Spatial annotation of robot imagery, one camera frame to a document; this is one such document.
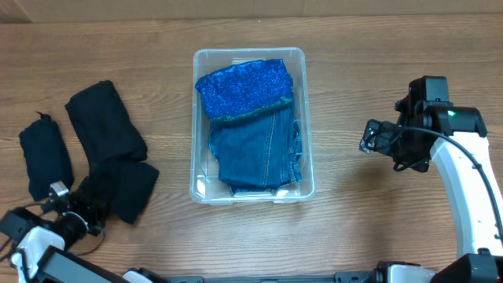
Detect square black cloth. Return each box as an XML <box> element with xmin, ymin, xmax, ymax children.
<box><xmin>75</xmin><ymin>160</ymin><xmax>160</xmax><ymax>226</ymax></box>

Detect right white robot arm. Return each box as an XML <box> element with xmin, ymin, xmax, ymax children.
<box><xmin>359</xmin><ymin>75</ymin><xmax>502</xmax><ymax>282</ymax></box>

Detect sparkly blue cloth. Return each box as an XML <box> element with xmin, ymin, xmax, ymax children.
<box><xmin>195</xmin><ymin>59</ymin><xmax>294</xmax><ymax>123</ymax></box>

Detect small black folded cloth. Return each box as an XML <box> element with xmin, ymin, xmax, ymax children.
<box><xmin>19</xmin><ymin>112</ymin><xmax>75</xmax><ymax>201</ymax></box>

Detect clear plastic storage bin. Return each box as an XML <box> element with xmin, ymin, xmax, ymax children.
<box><xmin>189</xmin><ymin>47</ymin><xmax>316</xmax><ymax>205</ymax></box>

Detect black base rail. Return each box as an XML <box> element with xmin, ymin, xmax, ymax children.
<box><xmin>122</xmin><ymin>268</ymin><xmax>383</xmax><ymax>283</ymax></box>

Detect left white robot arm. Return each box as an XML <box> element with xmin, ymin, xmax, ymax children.
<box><xmin>1</xmin><ymin>191</ymin><xmax>153</xmax><ymax>283</ymax></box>

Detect long black folded cloth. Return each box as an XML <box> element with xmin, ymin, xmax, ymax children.
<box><xmin>65</xmin><ymin>80</ymin><xmax>148</xmax><ymax>167</ymax></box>

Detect blue denim jeans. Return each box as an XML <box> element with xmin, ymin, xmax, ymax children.
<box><xmin>208</xmin><ymin>106</ymin><xmax>303</xmax><ymax>194</ymax></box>

